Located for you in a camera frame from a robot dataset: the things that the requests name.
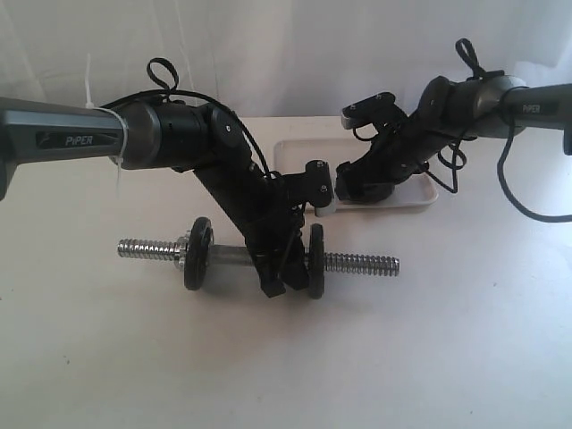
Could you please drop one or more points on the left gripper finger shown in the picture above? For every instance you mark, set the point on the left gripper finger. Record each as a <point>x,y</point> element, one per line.
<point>268,269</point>
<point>294,271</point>

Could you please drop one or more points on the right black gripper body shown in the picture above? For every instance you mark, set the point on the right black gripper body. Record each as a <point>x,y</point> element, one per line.
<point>396,152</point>

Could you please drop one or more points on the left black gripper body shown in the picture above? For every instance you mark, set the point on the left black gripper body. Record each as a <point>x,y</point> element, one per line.
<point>274,217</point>

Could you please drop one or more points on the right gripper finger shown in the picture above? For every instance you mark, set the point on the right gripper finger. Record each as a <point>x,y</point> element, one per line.
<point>349,182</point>

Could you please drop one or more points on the chrome threaded dumbbell bar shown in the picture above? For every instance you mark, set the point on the chrome threaded dumbbell bar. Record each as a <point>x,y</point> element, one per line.
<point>176,251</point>

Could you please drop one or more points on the black plate end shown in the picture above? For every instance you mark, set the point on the black plate end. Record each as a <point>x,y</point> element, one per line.
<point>199,240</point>

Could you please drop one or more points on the black weight plate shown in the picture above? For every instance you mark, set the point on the black weight plate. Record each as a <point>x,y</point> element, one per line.
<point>375,193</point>

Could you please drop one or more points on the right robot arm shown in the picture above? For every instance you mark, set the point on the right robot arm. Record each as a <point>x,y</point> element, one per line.
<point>448,112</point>

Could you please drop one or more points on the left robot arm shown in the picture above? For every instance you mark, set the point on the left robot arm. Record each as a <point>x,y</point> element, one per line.
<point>206,140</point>

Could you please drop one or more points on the white rectangular tray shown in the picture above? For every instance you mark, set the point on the white rectangular tray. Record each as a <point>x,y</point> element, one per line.
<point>291,156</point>

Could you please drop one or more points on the white curtain backdrop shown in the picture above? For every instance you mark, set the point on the white curtain backdrop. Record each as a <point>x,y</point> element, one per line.
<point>274,58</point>

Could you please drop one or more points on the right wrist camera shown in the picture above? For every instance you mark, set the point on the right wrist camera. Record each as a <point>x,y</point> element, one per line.
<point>378,109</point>

